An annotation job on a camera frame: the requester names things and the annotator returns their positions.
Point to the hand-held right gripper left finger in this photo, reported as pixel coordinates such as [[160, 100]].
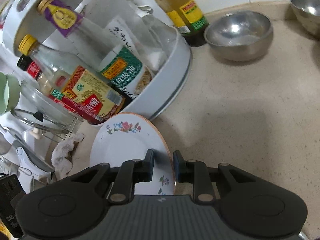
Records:
[[149, 170]]

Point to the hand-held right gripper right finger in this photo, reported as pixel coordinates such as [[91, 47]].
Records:
[[176, 167]]

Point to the white plate orange rim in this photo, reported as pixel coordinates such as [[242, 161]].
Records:
[[125, 142]]

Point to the white grey utensil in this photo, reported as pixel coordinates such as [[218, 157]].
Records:
[[32, 157]]

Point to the crumpled white rag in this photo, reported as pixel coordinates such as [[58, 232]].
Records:
[[62, 155]]

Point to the white two-tier rotating rack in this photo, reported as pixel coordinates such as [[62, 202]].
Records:
[[165, 80]]

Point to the yellow cap vinegar bottle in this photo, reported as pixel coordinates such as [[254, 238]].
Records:
[[87, 92]]

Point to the glass pot lid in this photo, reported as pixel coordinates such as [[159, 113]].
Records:
[[42, 107]]

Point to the purple label sauce bottle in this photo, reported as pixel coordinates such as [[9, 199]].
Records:
[[120, 67]]

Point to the pale green cup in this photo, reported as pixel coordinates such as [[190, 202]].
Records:
[[8, 92]]

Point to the clear plastic bag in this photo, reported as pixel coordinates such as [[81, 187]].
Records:
[[150, 35]]

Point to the red label sauce bottle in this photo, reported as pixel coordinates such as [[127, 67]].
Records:
[[32, 70]]

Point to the steel bowl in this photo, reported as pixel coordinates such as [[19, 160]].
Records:
[[237, 37], [307, 12]]

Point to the green yellow label bottle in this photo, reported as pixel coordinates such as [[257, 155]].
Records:
[[180, 7]]

